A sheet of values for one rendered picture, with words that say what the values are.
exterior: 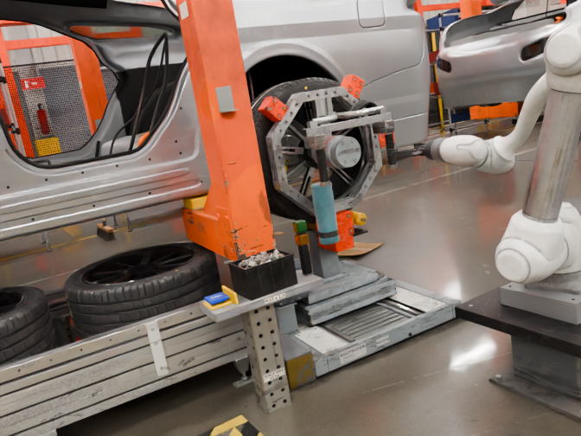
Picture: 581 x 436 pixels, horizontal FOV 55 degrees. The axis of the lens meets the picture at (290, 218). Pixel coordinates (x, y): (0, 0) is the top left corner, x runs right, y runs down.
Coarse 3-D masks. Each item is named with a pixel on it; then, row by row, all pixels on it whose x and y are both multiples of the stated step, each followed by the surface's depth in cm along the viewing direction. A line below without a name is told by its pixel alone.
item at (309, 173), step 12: (336, 108) 259; (336, 120) 271; (336, 132) 256; (348, 132) 268; (360, 132) 260; (300, 144) 251; (360, 144) 263; (300, 156) 251; (312, 168) 252; (348, 168) 270; (360, 168) 262; (336, 180) 274; (348, 180) 263; (300, 192) 251; (336, 192) 265; (348, 192) 260
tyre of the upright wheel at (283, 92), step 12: (288, 84) 242; (300, 84) 242; (312, 84) 245; (324, 84) 248; (336, 84) 250; (264, 96) 250; (276, 96) 238; (288, 96) 240; (252, 108) 248; (264, 120) 236; (264, 132) 236; (264, 144) 237; (264, 156) 238; (264, 168) 238; (264, 180) 239; (276, 192) 242; (276, 204) 243; (288, 204) 246; (288, 216) 248; (300, 216) 249; (312, 216) 252
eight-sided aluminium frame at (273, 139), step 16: (304, 96) 234; (320, 96) 238; (336, 96) 245; (352, 96) 245; (288, 112) 231; (272, 128) 234; (368, 128) 253; (272, 144) 230; (368, 144) 257; (272, 160) 235; (368, 160) 259; (272, 176) 237; (368, 176) 254; (288, 192) 236; (352, 192) 256; (304, 208) 245; (336, 208) 248
